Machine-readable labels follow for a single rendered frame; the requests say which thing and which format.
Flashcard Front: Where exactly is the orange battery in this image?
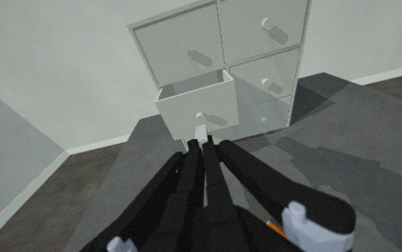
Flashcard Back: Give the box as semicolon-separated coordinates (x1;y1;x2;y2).
267;220;287;238

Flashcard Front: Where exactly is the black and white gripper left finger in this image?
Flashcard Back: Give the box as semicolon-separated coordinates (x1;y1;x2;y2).
79;125;205;252

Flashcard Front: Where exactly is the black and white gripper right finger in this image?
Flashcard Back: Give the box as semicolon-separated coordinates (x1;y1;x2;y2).
200;124;356;252

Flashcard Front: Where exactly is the white small chest of drawers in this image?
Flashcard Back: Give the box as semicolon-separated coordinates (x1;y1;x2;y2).
127;0;312;134

